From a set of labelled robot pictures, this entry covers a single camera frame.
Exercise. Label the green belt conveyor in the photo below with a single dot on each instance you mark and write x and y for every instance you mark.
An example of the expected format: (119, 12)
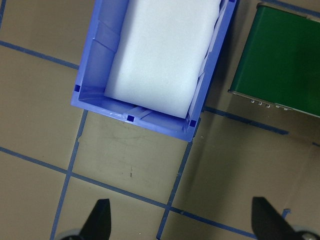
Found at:
(280, 55)

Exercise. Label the blue plastic storage bin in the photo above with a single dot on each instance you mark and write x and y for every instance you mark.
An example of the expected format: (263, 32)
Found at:
(85, 95)

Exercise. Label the white foam pad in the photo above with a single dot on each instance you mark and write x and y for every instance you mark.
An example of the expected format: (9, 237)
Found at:
(162, 50)

